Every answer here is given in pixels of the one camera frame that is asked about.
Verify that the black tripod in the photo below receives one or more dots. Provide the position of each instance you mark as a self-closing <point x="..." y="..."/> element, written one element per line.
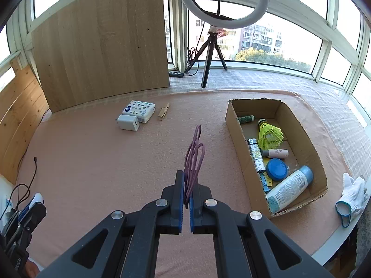
<point x="207" y="63"/>

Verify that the white window frame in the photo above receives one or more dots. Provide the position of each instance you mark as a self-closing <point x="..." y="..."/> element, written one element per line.
<point x="326" y="60"/>

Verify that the white checked cloth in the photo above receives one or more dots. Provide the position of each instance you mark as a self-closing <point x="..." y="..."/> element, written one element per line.
<point x="318" y="92"/>

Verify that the white bottle with blue cap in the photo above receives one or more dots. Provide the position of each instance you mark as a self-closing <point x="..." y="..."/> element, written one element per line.
<point x="287" y="191"/>

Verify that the small green bottle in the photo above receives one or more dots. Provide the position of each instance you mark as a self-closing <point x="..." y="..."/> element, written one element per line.
<point x="245" y="119"/>

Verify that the wooden clothespin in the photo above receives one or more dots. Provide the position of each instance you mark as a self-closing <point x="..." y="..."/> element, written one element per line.
<point x="163" y="112"/>

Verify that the patterned tissue pack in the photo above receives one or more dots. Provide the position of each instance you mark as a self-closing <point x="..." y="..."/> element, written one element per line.
<point x="139" y="110"/>

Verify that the blue plastic clip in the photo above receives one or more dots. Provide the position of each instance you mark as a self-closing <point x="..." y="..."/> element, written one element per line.
<point x="264" y="179"/>

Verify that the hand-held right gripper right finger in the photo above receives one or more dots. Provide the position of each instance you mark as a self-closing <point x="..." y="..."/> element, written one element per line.
<point x="192" y="214"/>

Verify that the black power strip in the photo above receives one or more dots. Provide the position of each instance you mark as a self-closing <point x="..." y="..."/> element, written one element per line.
<point x="176" y="74"/>

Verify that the small white bottle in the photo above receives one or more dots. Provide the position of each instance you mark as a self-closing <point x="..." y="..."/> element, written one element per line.
<point x="276" y="153"/>

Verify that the wooden slat panel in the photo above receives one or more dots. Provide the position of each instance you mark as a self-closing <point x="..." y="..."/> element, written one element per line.
<point x="20" y="115"/>

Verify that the light wooden board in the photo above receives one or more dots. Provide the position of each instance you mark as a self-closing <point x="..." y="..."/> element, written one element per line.
<point x="101" y="49"/>

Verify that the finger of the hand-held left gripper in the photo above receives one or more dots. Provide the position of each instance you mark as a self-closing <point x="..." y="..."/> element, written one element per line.
<point x="36" y="217"/>
<point x="32" y="204"/>

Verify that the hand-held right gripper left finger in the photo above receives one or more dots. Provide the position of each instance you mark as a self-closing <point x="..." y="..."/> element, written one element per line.
<point x="180" y="202"/>

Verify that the white charger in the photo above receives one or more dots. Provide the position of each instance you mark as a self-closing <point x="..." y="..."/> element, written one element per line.
<point x="127" y="122"/>

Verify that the red patterned tag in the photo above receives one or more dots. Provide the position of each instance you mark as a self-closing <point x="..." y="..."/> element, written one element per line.
<point x="221" y="31"/>

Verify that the apartment buildings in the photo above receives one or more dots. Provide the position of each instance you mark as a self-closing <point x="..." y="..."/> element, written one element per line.
<point x="260" y="37"/>

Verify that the yellow plastic shuttlecock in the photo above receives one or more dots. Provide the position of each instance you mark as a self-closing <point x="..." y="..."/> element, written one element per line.
<point x="269" y="137"/>

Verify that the patterned lighter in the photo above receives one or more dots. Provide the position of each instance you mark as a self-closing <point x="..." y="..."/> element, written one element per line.
<point x="256" y="156"/>

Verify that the white knit glove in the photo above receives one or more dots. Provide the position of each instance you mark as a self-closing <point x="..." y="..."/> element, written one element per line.
<point x="353" y="191"/>

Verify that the brown cardboard box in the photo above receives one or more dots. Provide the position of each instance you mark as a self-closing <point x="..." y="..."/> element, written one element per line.
<point x="304" y="142"/>

